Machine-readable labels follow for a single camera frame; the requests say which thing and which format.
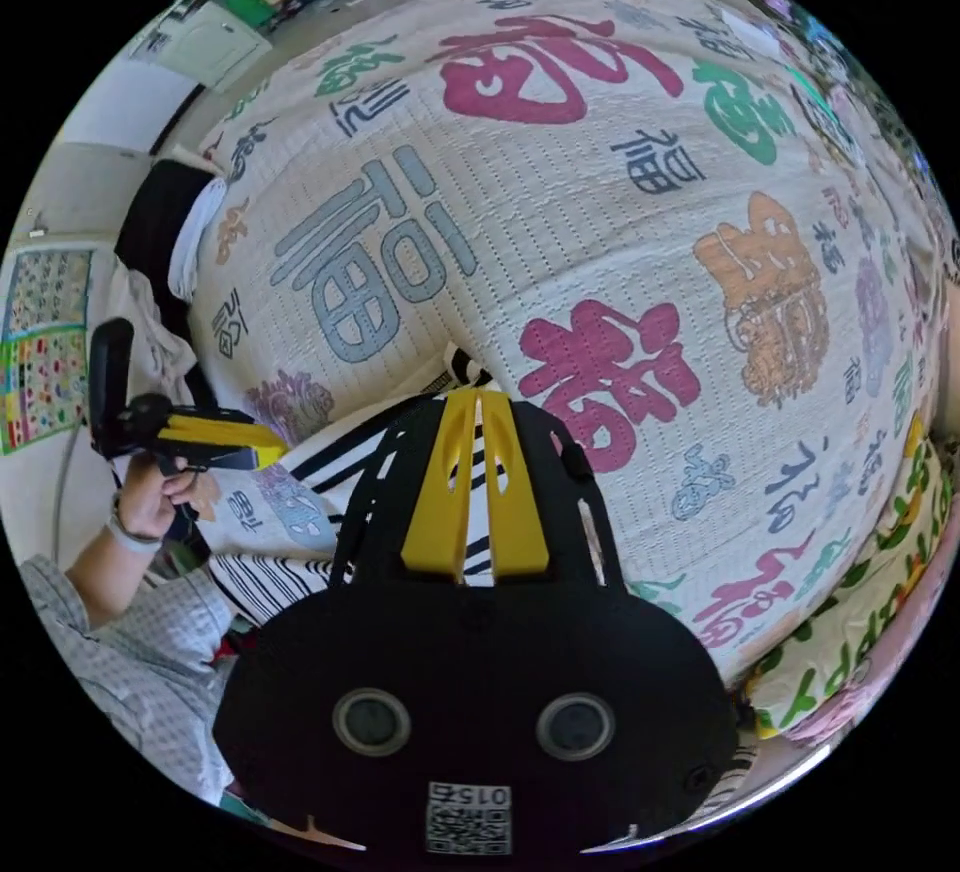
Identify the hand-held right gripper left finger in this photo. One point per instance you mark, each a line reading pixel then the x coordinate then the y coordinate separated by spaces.
pixel 439 489

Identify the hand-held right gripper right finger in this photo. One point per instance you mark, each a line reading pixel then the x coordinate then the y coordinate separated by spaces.
pixel 517 497

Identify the person's left forearm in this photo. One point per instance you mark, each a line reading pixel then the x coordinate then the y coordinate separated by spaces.
pixel 105 572

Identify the white blanket with colourful print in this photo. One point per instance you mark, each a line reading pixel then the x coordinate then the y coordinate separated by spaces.
pixel 847 624

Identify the pile of clothes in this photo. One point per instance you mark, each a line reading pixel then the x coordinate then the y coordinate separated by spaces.
pixel 161 242

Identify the bed with printed quilt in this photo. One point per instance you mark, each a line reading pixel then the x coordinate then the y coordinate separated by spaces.
pixel 540 212

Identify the white cupboard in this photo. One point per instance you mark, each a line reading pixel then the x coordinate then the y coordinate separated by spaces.
pixel 202 43

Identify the person's left hand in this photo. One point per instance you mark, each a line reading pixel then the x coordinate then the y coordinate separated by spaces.
pixel 154 504

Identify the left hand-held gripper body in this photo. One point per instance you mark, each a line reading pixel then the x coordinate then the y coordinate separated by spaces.
pixel 146 426

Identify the black and white striped shirt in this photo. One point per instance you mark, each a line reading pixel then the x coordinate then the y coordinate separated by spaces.
pixel 315 471

